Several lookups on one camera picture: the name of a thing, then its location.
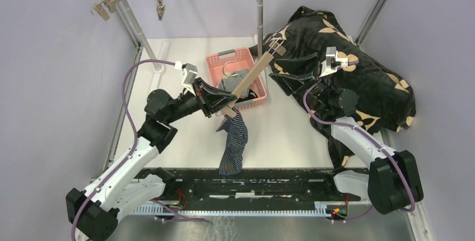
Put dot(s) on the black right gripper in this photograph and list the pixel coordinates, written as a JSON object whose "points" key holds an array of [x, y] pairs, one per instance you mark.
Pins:
{"points": [[289, 84]]}

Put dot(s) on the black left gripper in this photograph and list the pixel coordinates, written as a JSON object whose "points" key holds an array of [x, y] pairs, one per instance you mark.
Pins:
{"points": [[214, 105]]}

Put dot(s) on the grey striped underwear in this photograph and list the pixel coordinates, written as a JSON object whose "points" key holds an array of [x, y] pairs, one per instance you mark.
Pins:
{"points": [[229, 83]]}

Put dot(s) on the black underwear beige waistband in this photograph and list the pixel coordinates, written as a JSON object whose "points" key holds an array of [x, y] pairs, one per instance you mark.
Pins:
{"points": [[247, 97]]}

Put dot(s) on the navy striped underwear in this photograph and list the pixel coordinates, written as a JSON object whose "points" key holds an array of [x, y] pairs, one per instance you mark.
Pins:
{"points": [[236, 140]]}

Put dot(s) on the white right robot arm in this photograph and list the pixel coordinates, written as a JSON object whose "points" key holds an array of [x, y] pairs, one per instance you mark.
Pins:
{"points": [[393, 181]]}

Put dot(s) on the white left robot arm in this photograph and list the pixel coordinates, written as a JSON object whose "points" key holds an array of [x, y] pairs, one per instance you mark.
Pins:
{"points": [[97, 209]]}

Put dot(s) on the pink plastic basket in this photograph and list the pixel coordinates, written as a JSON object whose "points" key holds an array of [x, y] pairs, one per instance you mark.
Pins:
{"points": [[225, 63]]}

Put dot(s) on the black floral blanket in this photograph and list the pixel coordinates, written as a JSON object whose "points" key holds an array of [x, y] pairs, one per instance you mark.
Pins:
{"points": [[385, 99]]}

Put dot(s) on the right metal rack pole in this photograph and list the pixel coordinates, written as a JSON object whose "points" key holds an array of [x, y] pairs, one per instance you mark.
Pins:
{"points": [[260, 28]]}

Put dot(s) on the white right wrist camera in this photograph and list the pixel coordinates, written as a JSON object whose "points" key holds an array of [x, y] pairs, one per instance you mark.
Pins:
{"points": [[334, 63]]}

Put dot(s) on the left aluminium frame rail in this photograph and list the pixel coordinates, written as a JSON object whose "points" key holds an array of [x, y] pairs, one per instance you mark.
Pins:
{"points": [[126, 87]]}

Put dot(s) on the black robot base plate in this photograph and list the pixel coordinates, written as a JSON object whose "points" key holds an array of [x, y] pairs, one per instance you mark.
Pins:
{"points": [[278, 190]]}

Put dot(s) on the white slotted cable duct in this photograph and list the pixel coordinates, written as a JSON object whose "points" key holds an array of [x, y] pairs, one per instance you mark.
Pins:
{"points": [[154, 209]]}

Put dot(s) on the right aluminium frame post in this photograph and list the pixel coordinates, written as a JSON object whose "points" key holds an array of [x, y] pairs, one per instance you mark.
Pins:
{"points": [[369, 21]]}

